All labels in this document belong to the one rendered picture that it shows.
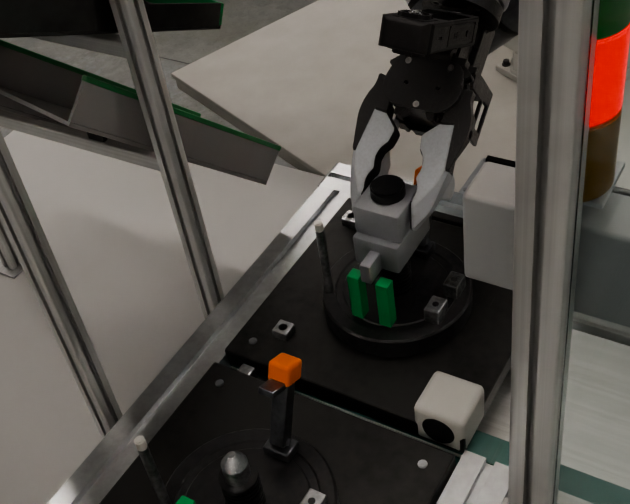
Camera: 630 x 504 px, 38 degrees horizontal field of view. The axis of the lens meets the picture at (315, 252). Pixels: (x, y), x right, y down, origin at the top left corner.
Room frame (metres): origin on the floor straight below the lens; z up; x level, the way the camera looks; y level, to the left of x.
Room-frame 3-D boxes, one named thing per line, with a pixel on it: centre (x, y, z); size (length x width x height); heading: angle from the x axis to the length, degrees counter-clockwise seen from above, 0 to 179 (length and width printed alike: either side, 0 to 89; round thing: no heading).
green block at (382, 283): (0.57, -0.05, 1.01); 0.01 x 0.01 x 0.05; 53
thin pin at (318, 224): (0.62, -0.01, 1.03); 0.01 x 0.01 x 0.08
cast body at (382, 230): (0.61, -0.06, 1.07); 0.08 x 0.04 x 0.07; 143
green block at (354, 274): (0.59, -0.03, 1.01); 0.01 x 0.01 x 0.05; 53
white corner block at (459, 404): (0.48, -0.09, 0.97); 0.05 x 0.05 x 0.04; 53
